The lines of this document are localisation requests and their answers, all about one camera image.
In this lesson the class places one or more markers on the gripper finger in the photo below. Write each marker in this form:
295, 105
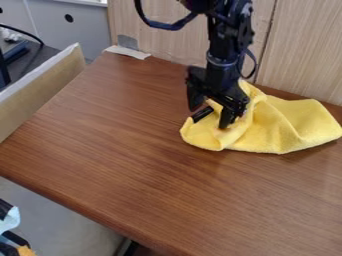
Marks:
201, 114
227, 117

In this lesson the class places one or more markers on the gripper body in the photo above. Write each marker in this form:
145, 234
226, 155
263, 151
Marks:
209, 85

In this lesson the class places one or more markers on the yellow cloth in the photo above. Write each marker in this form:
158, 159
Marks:
276, 126

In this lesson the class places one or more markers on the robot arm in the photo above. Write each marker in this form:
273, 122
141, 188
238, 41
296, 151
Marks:
227, 33

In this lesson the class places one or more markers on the grey cabinet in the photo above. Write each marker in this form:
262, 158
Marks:
67, 23

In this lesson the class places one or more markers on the cardboard box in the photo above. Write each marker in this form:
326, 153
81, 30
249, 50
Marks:
35, 90

